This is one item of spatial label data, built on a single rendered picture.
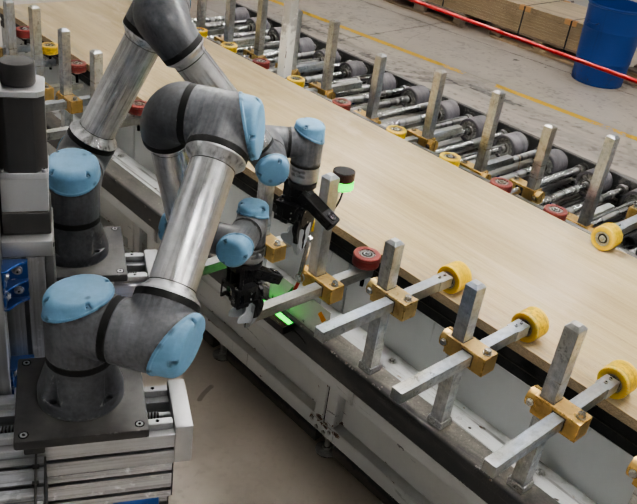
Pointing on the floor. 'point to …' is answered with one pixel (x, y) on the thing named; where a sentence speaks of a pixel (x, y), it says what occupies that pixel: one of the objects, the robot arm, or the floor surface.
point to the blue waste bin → (609, 40)
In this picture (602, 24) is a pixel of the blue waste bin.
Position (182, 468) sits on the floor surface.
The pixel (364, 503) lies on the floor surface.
